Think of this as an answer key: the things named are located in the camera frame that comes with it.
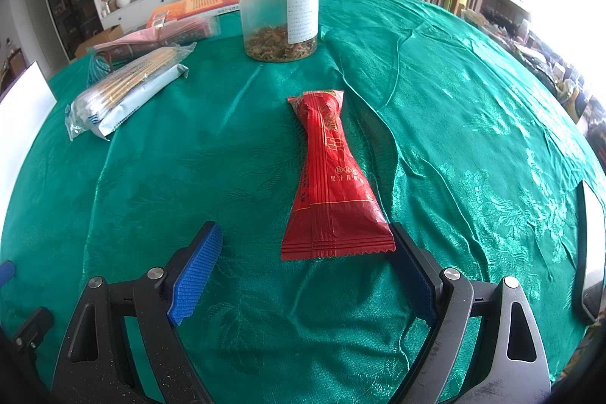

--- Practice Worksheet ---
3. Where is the clear chopsticks packet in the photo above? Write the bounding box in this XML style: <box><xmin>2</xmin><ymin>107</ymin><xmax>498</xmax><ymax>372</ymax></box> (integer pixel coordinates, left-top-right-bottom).
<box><xmin>65</xmin><ymin>42</ymin><xmax>197</xmax><ymax>140</ymax></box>

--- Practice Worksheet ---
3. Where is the red snack packet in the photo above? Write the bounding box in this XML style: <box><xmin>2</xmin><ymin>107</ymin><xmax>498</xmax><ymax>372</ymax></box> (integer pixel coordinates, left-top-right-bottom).
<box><xmin>280</xmin><ymin>90</ymin><xmax>395</xmax><ymax>260</ymax></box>

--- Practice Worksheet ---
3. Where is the green satin tablecloth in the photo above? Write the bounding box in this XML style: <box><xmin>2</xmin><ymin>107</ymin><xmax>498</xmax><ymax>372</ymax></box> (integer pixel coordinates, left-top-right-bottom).
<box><xmin>1</xmin><ymin>0</ymin><xmax>605</xmax><ymax>403</ymax></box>

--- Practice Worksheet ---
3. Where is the cardboard box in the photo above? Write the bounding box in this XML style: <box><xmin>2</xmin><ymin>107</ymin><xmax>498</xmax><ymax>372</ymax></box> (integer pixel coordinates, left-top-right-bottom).
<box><xmin>75</xmin><ymin>25</ymin><xmax>123</xmax><ymax>58</ymax></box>

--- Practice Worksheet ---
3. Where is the pink incense packet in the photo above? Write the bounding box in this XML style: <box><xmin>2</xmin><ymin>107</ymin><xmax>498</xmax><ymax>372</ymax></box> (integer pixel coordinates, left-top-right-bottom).
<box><xmin>86</xmin><ymin>16</ymin><xmax>220</xmax><ymax>87</ymax></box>

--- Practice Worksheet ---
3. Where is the orange book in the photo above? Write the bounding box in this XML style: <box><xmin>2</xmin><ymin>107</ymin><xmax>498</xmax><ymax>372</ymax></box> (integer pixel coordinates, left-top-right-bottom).
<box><xmin>146</xmin><ymin>0</ymin><xmax>239</xmax><ymax>28</ymax></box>

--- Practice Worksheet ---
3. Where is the clear jar black lid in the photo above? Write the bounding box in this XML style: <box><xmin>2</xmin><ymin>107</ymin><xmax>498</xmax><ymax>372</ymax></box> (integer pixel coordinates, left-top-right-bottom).
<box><xmin>238</xmin><ymin>0</ymin><xmax>319</xmax><ymax>62</ymax></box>

